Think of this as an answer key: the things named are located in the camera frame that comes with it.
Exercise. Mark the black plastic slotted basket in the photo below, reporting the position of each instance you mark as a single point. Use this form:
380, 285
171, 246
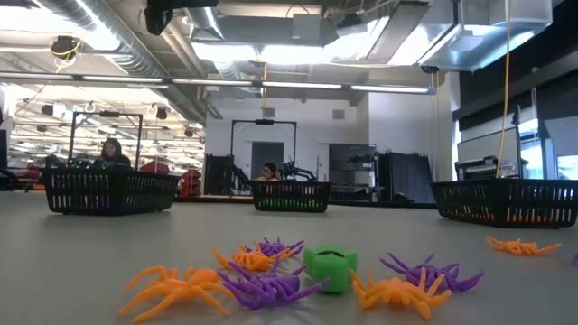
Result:
506, 198
291, 192
108, 189

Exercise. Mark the person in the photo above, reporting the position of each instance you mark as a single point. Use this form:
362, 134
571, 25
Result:
110, 153
269, 171

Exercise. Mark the long ceiling light bar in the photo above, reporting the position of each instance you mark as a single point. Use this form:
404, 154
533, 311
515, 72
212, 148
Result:
298, 85

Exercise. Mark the black cabinet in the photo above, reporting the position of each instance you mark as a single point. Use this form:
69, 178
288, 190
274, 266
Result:
217, 171

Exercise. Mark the red storage bins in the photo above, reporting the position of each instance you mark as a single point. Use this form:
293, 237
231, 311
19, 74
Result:
192, 180

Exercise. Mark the grey door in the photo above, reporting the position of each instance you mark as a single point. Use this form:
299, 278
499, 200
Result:
266, 153

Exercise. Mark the metal shelf unit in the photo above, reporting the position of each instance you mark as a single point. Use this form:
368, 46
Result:
352, 167

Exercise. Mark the black folding panel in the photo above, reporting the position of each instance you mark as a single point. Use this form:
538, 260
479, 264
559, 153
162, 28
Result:
406, 178

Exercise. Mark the grey office machine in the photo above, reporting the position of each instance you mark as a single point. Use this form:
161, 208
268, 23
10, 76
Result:
474, 169

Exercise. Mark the silver round air duct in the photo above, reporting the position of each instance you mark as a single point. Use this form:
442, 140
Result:
104, 40

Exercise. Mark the black metal rig frame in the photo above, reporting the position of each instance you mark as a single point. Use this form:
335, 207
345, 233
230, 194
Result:
264, 121
106, 114

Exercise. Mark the grey wall vent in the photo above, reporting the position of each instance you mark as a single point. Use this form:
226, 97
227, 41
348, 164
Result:
338, 114
268, 112

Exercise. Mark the black aluminium table frame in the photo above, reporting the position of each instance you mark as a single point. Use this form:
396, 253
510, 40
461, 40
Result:
217, 199

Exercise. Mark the silver rectangular air duct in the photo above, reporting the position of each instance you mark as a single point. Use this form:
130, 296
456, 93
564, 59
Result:
487, 45

